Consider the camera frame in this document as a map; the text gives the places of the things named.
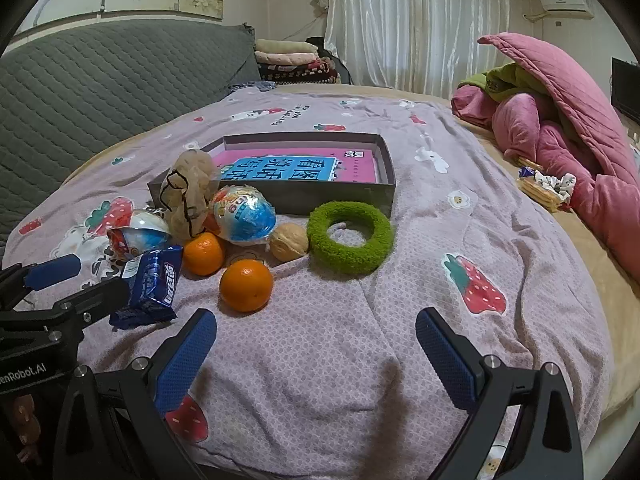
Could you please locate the grey cardboard box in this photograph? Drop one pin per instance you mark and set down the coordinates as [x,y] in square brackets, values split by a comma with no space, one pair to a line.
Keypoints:
[325,195]

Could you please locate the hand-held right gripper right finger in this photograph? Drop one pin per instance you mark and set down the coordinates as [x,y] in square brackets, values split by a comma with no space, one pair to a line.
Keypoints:
[445,360]

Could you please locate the white air conditioner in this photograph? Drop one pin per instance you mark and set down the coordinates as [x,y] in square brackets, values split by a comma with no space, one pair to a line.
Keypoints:
[567,2]

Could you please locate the green cloth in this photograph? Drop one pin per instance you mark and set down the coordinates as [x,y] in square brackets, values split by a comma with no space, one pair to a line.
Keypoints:
[515,80]

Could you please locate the blue cookie packet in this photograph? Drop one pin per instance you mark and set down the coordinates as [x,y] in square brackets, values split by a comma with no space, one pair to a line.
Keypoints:
[150,280]

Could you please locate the pink book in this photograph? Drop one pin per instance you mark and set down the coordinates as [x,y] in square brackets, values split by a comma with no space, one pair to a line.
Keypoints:
[360,165]

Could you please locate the orange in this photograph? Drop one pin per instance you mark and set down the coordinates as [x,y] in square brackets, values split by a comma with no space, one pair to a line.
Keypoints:
[202,255]
[246,285]

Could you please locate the small toy egg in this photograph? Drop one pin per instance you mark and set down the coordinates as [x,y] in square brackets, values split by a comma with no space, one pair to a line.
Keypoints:
[137,232]

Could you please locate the black bag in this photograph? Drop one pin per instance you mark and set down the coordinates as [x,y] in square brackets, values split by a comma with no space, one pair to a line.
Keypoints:
[342,67]

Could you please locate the white curtain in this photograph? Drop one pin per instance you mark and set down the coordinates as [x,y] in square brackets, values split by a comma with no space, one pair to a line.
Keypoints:
[410,25]

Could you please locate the stack of folded blankets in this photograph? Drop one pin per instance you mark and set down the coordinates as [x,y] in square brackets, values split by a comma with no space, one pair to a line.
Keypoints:
[295,60]

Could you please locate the grey quilted headboard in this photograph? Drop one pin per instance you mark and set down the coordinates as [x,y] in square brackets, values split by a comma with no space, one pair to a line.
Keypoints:
[100,90]

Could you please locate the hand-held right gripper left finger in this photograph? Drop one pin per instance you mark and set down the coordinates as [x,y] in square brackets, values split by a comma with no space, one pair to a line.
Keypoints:
[182,365]

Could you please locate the walnut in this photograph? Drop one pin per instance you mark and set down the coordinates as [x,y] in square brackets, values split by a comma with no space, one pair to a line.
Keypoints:
[289,242]

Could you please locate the large toy egg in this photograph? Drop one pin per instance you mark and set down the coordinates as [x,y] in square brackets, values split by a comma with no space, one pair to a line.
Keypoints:
[245,220]

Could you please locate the pink quilt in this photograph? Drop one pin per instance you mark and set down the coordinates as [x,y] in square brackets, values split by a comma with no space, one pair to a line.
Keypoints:
[550,85]

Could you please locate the dark patterned cloth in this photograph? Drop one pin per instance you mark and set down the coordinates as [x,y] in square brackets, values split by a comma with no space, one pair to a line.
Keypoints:
[250,86]

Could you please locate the beige plastic bag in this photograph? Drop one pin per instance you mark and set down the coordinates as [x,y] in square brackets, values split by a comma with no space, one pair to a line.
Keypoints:
[192,175]

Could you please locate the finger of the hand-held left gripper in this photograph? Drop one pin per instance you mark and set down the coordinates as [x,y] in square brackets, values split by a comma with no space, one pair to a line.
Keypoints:
[100,300]
[50,271]

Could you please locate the blue candy wrapper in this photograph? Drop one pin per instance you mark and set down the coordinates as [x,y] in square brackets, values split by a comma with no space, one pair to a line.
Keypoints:
[526,172]

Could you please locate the black television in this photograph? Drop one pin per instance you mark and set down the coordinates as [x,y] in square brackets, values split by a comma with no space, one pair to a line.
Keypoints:
[627,90]

